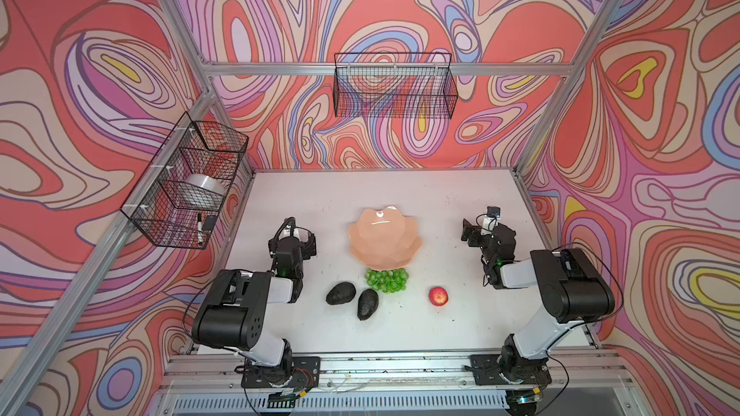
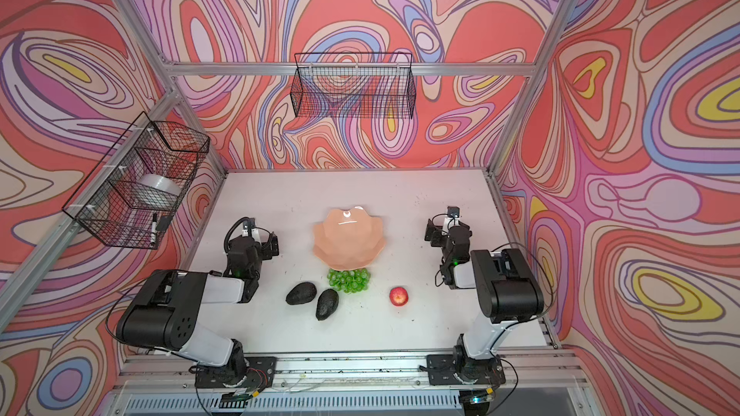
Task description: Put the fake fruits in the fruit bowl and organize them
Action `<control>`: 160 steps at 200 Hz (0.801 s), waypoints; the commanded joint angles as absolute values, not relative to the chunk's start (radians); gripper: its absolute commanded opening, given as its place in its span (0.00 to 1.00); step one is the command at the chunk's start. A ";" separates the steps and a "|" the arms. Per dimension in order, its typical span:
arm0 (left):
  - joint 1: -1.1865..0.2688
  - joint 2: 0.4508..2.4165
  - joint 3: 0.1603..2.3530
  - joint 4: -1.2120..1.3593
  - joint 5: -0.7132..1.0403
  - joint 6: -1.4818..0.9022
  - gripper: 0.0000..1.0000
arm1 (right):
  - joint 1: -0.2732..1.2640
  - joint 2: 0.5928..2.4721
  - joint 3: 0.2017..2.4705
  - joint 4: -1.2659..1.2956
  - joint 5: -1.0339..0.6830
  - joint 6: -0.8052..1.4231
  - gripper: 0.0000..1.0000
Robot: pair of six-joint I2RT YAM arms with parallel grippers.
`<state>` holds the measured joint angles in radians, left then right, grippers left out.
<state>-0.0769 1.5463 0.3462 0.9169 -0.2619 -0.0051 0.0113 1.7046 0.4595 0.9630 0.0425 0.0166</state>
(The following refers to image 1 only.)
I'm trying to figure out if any dark fake avocado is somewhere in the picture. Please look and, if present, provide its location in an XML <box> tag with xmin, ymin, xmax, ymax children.
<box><xmin>325</xmin><ymin>281</ymin><xmax>357</xmax><ymax>305</ymax></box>
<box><xmin>357</xmin><ymin>289</ymin><xmax>380</xmax><ymax>321</ymax></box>

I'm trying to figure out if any red fake apple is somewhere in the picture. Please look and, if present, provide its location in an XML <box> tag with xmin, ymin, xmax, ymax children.
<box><xmin>428</xmin><ymin>286</ymin><xmax>449</xmax><ymax>307</ymax></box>

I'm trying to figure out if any green fake grape bunch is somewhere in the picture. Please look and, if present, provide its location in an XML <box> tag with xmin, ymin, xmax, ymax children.
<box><xmin>365</xmin><ymin>268</ymin><xmax>409</xmax><ymax>294</ymax></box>

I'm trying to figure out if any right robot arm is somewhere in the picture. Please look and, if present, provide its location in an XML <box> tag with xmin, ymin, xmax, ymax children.
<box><xmin>461</xmin><ymin>218</ymin><xmax>616</xmax><ymax>382</ymax></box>

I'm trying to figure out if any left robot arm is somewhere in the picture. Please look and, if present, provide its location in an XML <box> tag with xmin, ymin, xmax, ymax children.
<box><xmin>191</xmin><ymin>217</ymin><xmax>317</xmax><ymax>374</ymax></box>

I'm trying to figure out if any pink flower-shaped fruit bowl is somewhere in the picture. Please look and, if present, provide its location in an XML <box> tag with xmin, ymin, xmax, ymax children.
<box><xmin>348</xmin><ymin>206</ymin><xmax>422</xmax><ymax>272</ymax></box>

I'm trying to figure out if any black marker pen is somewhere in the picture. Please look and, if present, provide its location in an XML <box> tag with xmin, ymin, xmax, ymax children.
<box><xmin>197</xmin><ymin>213</ymin><xmax>204</xmax><ymax>248</ymax></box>

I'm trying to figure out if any silver tape roll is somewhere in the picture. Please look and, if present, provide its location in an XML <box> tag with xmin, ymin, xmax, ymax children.
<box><xmin>185</xmin><ymin>173</ymin><xmax>227</xmax><ymax>196</ymax></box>

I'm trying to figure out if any green circuit board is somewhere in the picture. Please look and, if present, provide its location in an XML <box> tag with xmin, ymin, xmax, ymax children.
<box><xmin>268</xmin><ymin>391</ymin><xmax>306</xmax><ymax>408</ymax></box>

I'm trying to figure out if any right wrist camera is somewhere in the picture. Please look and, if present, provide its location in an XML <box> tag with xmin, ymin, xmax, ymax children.
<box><xmin>481</xmin><ymin>206</ymin><xmax>501</xmax><ymax>232</ymax></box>

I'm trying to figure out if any black wire basket left wall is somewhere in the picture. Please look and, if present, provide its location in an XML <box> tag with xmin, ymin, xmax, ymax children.
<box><xmin>121</xmin><ymin>114</ymin><xmax>249</xmax><ymax>250</ymax></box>

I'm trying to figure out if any black wire basket wall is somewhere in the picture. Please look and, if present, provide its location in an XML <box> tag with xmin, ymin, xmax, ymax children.
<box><xmin>121</xmin><ymin>114</ymin><xmax>249</xmax><ymax>250</ymax></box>
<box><xmin>333</xmin><ymin>51</ymin><xmax>459</xmax><ymax>119</ymax></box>

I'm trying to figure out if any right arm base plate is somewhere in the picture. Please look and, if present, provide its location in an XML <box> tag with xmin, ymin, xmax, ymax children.
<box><xmin>464</xmin><ymin>354</ymin><xmax>552</xmax><ymax>387</ymax></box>

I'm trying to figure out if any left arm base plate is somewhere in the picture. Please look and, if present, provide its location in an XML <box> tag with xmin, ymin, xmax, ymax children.
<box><xmin>234</xmin><ymin>356</ymin><xmax>321</xmax><ymax>391</ymax></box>

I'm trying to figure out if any aluminium front rail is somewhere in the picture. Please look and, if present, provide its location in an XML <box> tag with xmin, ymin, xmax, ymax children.
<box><xmin>147</xmin><ymin>349</ymin><xmax>651</xmax><ymax>415</ymax></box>

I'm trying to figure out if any black wire basket back wall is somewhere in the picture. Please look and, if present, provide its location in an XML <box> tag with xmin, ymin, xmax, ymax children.
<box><xmin>333</xmin><ymin>51</ymin><xmax>459</xmax><ymax>119</ymax></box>

